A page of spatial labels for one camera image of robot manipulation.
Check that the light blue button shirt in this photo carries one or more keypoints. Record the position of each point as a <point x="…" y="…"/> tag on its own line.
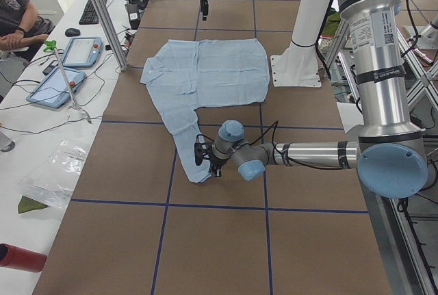
<point x="186" y="75"/>

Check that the black keyboard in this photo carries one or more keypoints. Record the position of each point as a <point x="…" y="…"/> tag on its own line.
<point x="89" y="15"/>

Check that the far blue teach pendant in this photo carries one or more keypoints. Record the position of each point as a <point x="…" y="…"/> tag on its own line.
<point x="82" y="52"/>

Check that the blue teach pendant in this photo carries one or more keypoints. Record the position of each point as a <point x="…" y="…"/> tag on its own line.
<point x="82" y="52"/>
<point x="52" y="90"/>

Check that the black computer mouse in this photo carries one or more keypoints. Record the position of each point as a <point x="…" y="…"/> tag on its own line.
<point x="72" y="32"/>

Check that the metal rod with green clip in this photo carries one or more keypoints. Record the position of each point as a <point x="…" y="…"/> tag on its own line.
<point x="50" y="45"/>

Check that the clear plastic bag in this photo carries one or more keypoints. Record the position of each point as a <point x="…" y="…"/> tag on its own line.
<point x="54" y="181"/>

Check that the near blue teach pendant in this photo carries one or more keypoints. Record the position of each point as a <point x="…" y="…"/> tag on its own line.
<point x="52" y="90"/>

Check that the seated person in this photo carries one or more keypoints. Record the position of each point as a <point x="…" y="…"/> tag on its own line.
<point x="23" y="26"/>

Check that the green cloth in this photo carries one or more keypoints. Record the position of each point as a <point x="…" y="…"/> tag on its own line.
<point x="28" y="204"/>

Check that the red bottle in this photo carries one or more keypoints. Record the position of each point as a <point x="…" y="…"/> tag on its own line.
<point x="21" y="259"/>

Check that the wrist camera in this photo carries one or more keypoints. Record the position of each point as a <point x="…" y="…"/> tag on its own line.
<point x="202" y="148"/>

